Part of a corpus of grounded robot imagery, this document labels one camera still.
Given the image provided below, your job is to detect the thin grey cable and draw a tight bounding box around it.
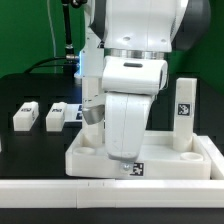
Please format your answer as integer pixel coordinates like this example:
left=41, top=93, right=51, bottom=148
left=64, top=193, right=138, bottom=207
left=47, top=0, right=58, bottom=58

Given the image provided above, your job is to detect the fiducial marker sheet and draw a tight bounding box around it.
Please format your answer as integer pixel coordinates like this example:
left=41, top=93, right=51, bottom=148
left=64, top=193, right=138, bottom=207
left=65, top=104, right=82, bottom=122

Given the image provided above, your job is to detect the black cable with connector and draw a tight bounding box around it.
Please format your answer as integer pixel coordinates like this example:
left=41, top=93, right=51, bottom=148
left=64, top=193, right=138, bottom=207
left=23, top=0, right=81, bottom=75

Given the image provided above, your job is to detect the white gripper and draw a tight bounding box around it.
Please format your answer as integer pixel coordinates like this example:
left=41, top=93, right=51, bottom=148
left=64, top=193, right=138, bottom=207
left=82, top=93, right=154, bottom=172

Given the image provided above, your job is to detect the white L-shaped wall fence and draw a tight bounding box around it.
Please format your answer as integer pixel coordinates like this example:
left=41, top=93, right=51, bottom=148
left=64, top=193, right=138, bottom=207
left=0, top=136, right=224, bottom=208

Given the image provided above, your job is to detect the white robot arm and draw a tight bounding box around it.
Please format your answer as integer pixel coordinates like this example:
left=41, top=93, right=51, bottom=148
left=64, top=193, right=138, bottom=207
left=66, top=0, right=211, bottom=176

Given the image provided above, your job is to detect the white desk tabletop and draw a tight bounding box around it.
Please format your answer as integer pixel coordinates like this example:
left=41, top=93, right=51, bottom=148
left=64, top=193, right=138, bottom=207
left=65, top=131, right=211, bottom=180

